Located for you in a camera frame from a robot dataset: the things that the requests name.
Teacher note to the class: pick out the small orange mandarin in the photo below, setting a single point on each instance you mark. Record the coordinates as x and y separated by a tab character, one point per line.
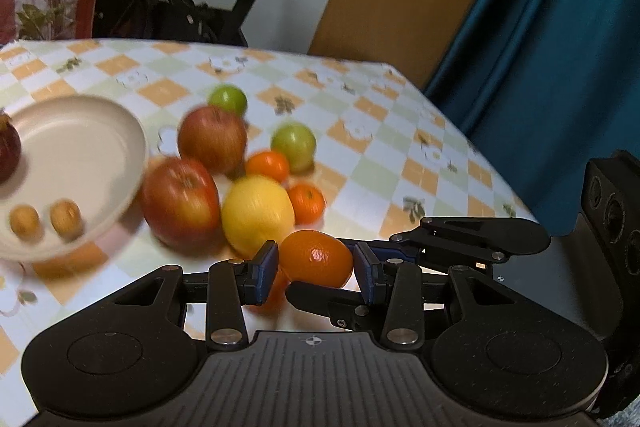
308	203
269	163

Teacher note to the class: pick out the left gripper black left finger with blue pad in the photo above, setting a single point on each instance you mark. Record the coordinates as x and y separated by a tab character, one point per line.
233	284

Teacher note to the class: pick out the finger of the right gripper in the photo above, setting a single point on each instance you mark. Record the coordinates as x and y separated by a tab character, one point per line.
360	311
449	239

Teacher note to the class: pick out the beige round plate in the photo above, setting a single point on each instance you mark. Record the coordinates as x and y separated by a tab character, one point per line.
84	148

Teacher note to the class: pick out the green fruit far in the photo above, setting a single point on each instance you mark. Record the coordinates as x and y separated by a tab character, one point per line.
230	98

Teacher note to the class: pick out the dark purple mangosteen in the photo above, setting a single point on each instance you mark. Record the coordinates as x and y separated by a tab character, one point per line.
10	148

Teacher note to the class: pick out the yellow lemon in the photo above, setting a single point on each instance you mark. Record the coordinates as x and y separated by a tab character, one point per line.
255	210

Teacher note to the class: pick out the small orange mandarin back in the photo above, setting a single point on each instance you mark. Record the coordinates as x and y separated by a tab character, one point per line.
269	163

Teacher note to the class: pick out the large red apple front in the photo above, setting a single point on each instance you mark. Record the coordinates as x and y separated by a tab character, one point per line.
180	202

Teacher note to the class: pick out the small orange mandarin right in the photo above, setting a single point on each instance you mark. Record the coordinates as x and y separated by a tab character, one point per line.
308	203

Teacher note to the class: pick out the brown longan fruit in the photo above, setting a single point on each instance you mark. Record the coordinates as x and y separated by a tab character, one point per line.
65	218

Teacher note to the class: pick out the red apple behind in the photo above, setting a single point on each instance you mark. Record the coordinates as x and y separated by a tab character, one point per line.
213	136

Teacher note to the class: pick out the green fruit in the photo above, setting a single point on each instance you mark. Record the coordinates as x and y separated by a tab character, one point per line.
297	143
230	98

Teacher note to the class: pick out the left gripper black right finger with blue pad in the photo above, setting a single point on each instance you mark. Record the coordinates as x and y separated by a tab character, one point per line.
392	290

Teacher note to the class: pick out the teal blue curtain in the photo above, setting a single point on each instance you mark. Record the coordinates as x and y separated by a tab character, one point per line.
540	87

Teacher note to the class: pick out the green fruit near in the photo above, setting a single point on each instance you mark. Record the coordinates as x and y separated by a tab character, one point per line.
297	143

